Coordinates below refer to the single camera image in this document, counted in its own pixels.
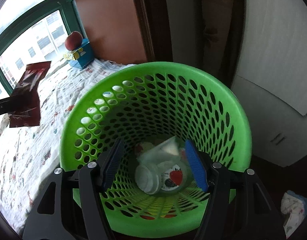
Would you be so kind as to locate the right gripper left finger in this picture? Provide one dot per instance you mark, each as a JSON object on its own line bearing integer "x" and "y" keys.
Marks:
{"x": 70, "y": 206}

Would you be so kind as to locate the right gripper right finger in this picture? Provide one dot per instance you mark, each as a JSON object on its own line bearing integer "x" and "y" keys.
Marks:
{"x": 239, "y": 206}

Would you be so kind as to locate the orange red snack bag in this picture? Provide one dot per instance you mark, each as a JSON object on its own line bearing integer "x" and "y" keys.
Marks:
{"x": 28, "y": 113}

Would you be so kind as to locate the white round yogurt cup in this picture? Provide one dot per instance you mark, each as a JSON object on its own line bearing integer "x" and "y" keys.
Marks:
{"x": 175, "y": 179}

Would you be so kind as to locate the clear plastic container lid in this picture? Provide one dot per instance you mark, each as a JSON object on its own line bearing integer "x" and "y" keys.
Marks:
{"x": 167, "y": 150}

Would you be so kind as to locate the white round plastic lid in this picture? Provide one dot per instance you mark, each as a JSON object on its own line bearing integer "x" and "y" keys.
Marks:
{"x": 148, "y": 178}

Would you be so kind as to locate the patterned white bed sheet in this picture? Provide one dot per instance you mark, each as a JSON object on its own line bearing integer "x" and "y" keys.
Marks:
{"x": 29, "y": 154}

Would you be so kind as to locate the floral cloth bundle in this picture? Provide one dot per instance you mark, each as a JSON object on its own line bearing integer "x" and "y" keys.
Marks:
{"x": 294, "y": 208}

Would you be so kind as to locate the orange yellow box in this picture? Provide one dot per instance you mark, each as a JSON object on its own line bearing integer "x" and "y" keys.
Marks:
{"x": 149, "y": 216}

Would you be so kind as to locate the blue yellow tissue box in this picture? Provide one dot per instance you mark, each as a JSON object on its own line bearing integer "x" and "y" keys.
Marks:
{"x": 80, "y": 57}

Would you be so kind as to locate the red apple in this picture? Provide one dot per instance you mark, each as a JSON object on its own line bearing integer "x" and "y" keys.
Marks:
{"x": 73, "y": 41}

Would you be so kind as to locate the green plastic waste basket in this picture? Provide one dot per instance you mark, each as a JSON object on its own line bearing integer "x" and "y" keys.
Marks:
{"x": 153, "y": 101}

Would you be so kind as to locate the white cabinet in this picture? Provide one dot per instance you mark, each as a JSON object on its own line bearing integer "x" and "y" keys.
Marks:
{"x": 271, "y": 78}

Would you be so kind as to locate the brown wooden wardrobe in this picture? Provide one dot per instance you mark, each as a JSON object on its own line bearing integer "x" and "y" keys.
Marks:
{"x": 117, "y": 30}

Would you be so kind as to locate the green window frame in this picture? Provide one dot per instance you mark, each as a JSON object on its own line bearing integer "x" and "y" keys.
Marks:
{"x": 69, "y": 14}

